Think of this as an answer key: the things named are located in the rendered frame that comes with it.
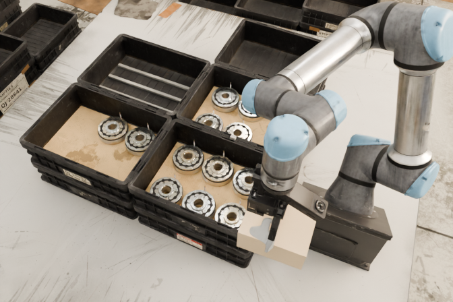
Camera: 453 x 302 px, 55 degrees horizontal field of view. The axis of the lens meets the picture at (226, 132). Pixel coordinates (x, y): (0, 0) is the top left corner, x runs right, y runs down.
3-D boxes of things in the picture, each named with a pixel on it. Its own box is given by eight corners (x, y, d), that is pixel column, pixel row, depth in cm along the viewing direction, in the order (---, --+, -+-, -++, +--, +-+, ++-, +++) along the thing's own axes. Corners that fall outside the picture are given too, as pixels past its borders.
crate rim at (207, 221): (286, 162, 138) (287, 158, 136) (251, 244, 120) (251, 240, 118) (174, 121, 147) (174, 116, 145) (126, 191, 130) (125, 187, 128)
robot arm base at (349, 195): (368, 205, 143) (378, 178, 142) (375, 220, 129) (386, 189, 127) (323, 191, 145) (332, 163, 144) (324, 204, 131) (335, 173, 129)
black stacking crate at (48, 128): (175, 139, 155) (173, 118, 146) (131, 206, 138) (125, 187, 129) (82, 104, 164) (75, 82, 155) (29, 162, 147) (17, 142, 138)
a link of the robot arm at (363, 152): (350, 168, 144) (363, 129, 141) (387, 185, 135) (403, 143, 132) (331, 168, 135) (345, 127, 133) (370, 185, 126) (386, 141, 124)
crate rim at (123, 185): (174, 121, 147) (173, 116, 145) (126, 191, 130) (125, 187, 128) (75, 85, 157) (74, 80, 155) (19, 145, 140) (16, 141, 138)
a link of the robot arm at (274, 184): (305, 155, 86) (293, 188, 81) (301, 168, 89) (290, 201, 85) (268, 143, 87) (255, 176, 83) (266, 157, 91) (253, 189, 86)
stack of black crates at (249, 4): (302, 38, 295) (311, -6, 268) (290, 67, 277) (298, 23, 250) (246, 24, 303) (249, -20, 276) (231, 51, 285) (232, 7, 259)
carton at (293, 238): (313, 226, 109) (319, 211, 103) (300, 269, 102) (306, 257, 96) (252, 205, 112) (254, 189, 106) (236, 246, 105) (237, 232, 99)
